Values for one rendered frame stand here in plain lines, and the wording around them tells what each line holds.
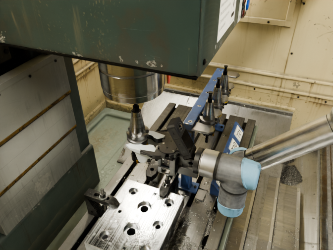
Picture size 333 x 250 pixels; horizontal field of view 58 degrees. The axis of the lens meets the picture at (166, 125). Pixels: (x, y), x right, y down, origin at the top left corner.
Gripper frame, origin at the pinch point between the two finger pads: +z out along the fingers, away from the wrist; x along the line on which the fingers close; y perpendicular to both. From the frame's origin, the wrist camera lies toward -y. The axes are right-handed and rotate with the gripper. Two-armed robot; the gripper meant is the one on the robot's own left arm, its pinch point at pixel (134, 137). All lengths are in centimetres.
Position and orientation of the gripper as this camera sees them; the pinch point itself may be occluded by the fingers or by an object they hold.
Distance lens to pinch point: 87.4
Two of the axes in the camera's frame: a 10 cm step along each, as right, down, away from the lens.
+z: -9.2, -2.2, 3.1
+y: 0.1, 8.1, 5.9
